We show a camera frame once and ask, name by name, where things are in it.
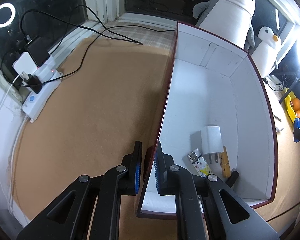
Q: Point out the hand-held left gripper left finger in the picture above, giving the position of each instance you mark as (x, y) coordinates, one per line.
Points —
(138, 175)

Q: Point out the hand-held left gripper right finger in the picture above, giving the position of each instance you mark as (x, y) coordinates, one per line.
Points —
(158, 177)

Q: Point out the patterned lighter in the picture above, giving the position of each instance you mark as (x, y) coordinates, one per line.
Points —
(200, 165)

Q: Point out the white plug charger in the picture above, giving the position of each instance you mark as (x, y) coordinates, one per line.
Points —
(211, 140)

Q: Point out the wooden clothespin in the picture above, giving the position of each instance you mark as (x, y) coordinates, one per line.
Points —
(225, 165)

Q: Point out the small black case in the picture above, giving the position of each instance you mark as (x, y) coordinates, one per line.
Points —
(233, 177)

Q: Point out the white cardboard box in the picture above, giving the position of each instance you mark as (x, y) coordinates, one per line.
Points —
(202, 100)

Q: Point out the yellow fruit bowl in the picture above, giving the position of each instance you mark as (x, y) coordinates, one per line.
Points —
(288, 106)

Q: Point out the small penguin plush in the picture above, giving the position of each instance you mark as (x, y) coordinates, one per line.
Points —
(265, 55)

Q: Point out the white power strip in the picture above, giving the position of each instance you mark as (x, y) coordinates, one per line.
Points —
(40, 97)

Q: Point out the large penguin plush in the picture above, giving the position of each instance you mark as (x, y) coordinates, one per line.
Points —
(225, 22)

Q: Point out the checked cloth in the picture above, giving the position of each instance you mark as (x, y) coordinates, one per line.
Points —
(130, 33)

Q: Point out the white plugged power adapter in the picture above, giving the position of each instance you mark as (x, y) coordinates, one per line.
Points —
(25, 63)

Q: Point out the black plugged power adapter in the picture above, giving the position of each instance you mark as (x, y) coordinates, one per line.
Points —
(37, 50)

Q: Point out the white window frame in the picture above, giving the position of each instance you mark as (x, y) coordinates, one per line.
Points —
(110, 0)

